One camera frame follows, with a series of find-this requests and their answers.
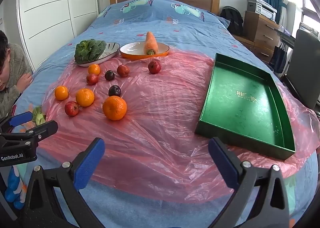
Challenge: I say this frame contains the dark bag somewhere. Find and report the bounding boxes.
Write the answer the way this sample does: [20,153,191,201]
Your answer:
[269,43,289,75]

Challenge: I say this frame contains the green tray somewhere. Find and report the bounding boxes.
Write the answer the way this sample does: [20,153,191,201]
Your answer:
[195,53,296,161]

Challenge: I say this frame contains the large orange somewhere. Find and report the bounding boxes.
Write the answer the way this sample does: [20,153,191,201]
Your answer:
[102,96,127,121]

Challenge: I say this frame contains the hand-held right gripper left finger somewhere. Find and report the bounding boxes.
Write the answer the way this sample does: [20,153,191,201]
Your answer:
[21,137,105,228]

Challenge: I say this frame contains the grey desk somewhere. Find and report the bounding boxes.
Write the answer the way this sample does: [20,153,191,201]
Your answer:
[277,25,300,49]

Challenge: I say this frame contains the small bok choy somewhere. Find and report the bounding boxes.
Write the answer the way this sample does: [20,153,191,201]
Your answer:
[32,106,47,126]

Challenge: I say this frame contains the orange bowl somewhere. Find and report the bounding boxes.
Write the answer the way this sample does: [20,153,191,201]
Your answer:
[119,42,170,59]

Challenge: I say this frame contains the white printer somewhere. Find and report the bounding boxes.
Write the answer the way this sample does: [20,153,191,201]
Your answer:
[247,0,278,21]

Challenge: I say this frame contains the wooden drawer cabinet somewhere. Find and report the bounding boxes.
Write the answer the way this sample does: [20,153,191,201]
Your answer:
[231,11,280,62]

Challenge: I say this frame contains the grey chair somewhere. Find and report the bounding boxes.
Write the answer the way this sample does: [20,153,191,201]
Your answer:
[285,29,320,116]

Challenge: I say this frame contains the black backpack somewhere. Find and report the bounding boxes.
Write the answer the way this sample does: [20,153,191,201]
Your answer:
[220,6,244,36]

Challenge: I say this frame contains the pink plastic sheet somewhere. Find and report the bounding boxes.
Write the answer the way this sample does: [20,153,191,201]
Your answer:
[37,50,320,203]

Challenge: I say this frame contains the striped plate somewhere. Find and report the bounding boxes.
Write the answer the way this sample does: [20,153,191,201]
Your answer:
[75,43,121,67]

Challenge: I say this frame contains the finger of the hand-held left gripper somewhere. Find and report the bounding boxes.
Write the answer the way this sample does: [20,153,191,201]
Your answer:
[0,112,33,134]
[0,120,58,149]

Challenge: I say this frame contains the large bok choy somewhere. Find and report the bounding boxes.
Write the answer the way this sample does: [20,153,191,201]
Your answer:
[74,39,107,64]

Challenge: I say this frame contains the white wardrobe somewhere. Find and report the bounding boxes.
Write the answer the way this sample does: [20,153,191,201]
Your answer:
[16,0,98,71]

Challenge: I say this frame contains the carrot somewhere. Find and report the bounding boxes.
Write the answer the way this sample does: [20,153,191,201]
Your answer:
[143,31,159,56]

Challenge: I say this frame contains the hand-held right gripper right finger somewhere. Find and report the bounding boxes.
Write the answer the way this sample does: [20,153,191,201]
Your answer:
[208,137,299,228]

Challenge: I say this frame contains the window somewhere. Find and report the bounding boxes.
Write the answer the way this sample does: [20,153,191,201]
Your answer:
[301,0,320,34]

